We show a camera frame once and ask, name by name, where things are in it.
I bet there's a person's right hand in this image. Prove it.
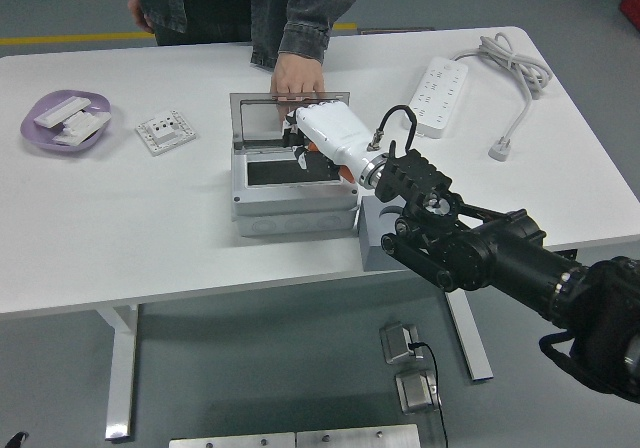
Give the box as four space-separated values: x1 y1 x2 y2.
127 0 155 33

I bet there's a person's left hand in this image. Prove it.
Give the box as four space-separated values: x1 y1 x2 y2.
269 50 327 104

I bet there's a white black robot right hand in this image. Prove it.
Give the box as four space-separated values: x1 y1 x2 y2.
281 100 387 187

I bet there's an orange cylinder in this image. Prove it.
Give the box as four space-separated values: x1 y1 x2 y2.
305 140 357 183

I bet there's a transparent hinged box lid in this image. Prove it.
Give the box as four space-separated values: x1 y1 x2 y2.
228 91 351 151

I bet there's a grey cube with round hole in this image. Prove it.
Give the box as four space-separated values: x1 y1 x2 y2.
357 195 419 273

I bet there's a person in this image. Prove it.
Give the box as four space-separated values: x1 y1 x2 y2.
117 0 369 73

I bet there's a white power strip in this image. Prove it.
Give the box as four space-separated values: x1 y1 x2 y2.
399 56 470 140

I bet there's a dark floor strip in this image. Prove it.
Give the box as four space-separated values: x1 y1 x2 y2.
359 27 435 36

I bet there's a long white plastic part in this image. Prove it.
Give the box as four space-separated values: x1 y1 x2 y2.
32 96 92 129

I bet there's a white table leg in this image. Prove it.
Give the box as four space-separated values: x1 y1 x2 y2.
94 303 139 442
442 287 495 383

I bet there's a purple plate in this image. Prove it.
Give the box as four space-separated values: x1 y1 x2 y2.
19 89 112 157

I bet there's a silver metal plate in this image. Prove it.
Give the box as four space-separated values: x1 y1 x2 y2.
168 432 296 448

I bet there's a metal foot pedal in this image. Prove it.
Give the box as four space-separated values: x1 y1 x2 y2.
394 370 444 415
378 322 424 366

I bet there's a grey electrical enclosure box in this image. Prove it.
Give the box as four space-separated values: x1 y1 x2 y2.
229 140 362 239

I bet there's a white wall socket panel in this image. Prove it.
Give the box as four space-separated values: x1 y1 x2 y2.
134 109 197 157

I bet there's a pale grey cord with plug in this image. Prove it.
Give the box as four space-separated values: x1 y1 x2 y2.
452 31 554 163

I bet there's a thin black pedal cable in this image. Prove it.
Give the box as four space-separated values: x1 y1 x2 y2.
407 340 450 448

